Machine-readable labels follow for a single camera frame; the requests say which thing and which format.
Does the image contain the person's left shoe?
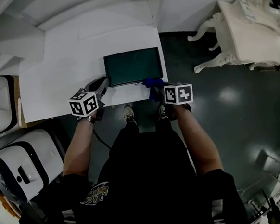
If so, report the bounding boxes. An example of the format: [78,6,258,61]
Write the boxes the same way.
[121,105,139,127]

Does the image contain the blue cloth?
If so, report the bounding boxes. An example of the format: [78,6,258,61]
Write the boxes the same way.
[140,77,166,102]

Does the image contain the white machine with black trim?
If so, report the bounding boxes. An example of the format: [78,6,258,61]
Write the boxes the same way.
[0,125,68,207]
[0,75,23,144]

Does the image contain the black cable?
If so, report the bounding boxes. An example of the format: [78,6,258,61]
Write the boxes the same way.
[91,129,113,150]

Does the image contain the white ornate dressing table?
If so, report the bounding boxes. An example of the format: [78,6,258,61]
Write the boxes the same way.
[184,0,280,81]

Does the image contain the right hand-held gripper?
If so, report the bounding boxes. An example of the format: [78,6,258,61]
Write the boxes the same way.
[152,79,195,114]

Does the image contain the grey bag strap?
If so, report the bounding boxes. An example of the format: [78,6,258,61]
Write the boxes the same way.
[207,199,235,224]
[61,214,81,224]

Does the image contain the silver wristwatch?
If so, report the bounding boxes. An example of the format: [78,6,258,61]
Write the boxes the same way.
[79,114,97,124]

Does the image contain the person's shoe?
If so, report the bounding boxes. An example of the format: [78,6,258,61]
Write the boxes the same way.
[157,104,173,123]
[121,105,139,127]

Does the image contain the person's right forearm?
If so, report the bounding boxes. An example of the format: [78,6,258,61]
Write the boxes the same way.
[168,106,229,178]

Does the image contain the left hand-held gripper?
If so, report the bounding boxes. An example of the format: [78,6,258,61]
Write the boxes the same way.
[66,74,110,123]

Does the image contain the person's left forearm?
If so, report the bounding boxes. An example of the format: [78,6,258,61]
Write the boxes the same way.
[62,118,101,179]

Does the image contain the person's black printed t-shirt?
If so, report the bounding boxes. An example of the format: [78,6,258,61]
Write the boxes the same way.
[44,119,256,224]

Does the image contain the person's right shoe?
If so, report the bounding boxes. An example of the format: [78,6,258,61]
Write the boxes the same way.
[157,104,173,123]

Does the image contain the dark rectangular tray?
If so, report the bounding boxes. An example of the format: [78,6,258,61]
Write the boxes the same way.
[101,42,166,92]

